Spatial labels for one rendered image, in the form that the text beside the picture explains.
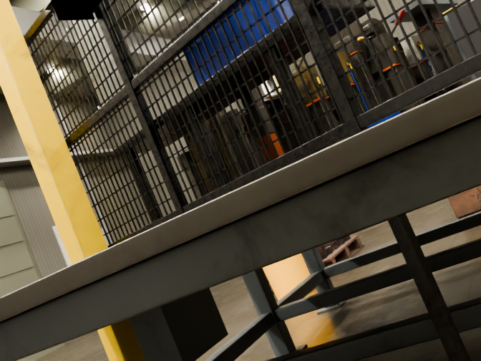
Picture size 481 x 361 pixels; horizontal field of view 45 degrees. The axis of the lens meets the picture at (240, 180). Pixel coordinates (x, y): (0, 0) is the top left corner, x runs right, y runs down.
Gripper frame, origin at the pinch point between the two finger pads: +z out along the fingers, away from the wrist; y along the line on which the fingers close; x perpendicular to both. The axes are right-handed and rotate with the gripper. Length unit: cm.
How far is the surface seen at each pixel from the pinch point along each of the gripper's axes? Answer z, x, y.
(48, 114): -19, 61, 43
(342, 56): -0.7, -15.7, -23.0
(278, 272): 83, -143, 174
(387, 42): 0.4, -30.4, -32.9
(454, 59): 12, -68, -37
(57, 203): 10, 68, 45
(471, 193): 82, -231, 56
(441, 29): -1, -69, -37
